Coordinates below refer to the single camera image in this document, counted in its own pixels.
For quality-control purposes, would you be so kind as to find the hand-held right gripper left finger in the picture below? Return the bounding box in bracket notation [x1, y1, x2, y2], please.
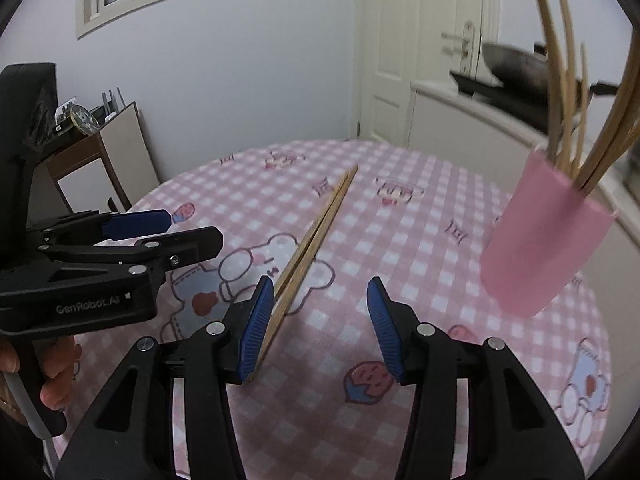
[55, 276, 276, 480]

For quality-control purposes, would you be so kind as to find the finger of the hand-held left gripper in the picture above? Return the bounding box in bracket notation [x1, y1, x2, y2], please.
[29, 209, 172, 247]
[39, 226, 225, 287]

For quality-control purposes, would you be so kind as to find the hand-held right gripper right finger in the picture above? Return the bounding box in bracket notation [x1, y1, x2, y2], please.
[366, 276, 586, 480]

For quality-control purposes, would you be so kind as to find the wooden chopstick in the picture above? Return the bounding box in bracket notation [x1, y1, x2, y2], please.
[272, 171, 351, 306]
[250, 164, 360, 378]

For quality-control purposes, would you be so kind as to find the pink chopstick holder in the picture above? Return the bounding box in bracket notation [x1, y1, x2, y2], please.
[480, 145, 613, 318]

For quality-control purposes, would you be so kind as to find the bunch of wooden chopsticks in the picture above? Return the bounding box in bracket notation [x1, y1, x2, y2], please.
[522, 0, 640, 196]

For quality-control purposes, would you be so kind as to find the person's left hand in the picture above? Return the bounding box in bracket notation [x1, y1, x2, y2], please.
[36, 335, 83, 412]

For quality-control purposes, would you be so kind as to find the white leaning panel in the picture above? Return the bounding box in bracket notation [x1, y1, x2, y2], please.
[97, 101, 161, 211]

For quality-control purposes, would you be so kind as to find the pink checkered tablecloth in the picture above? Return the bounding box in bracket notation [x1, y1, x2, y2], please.
[50, 139, 613, 480]

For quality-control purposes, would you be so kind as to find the brown wooden side table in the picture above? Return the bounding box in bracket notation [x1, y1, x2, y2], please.
[45, 132, 133, 213]

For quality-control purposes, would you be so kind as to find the round desk clock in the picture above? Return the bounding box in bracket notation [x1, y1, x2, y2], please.
[70, 105, 98, 136]

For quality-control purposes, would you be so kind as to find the white counter cabinet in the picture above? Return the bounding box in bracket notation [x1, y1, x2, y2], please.
[407, 82, 640, 281]

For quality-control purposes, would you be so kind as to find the white panel door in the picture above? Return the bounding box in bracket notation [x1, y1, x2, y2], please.
[357, 0, 501, 148]

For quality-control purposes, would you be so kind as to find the dark frying pan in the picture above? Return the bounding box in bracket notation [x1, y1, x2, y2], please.
[480, 42, 621, 103]

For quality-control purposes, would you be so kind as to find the white cable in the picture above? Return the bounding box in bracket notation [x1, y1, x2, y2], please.
[0, 372, 58, 461]

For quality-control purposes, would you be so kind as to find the silver door handle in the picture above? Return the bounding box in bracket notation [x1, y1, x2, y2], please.
[442, 20, 476, 76]

